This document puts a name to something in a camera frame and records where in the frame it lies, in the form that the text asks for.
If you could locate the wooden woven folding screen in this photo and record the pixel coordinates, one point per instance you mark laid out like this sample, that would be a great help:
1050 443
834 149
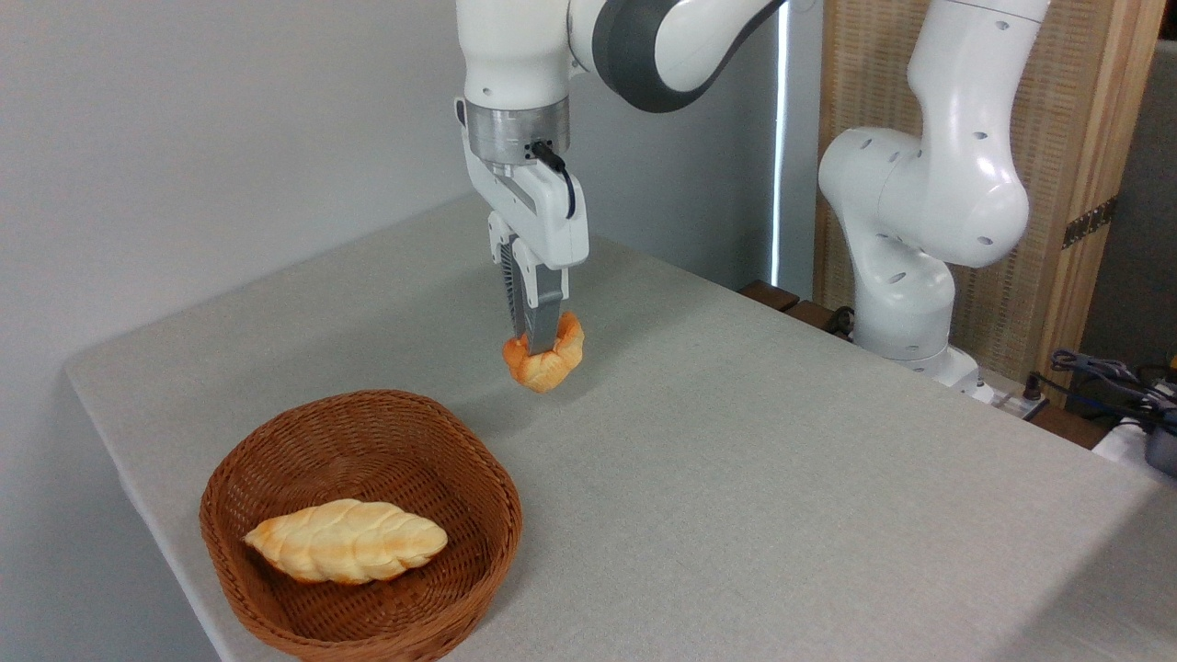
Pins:
1076 92

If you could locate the brown wicker basket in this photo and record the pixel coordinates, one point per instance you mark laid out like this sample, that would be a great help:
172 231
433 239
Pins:
451 496

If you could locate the long pale braided bread loaf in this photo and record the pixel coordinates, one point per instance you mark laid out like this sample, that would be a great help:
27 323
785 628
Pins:
349 542

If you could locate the grey plastic box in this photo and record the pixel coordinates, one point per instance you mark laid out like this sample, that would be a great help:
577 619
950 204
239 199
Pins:
1163 446

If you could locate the brown wooden block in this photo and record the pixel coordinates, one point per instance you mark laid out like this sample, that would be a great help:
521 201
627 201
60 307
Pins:
814 315
770 294

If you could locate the silver metal wrist flange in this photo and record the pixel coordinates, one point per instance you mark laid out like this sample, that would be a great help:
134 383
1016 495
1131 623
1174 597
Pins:
501 133

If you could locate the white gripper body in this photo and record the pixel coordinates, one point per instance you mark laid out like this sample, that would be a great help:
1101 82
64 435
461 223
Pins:
552 216

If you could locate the small orange knotted bread roll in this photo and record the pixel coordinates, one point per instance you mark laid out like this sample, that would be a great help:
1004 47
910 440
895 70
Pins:
549 372

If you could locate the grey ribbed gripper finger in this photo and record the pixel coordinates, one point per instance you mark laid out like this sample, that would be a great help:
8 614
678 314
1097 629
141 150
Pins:
508 276
544 308

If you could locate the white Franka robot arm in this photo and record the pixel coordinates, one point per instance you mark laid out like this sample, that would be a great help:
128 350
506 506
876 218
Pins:
929 202

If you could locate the brass screen hinge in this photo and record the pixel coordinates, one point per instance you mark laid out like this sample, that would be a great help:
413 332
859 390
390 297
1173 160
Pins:
1090 221

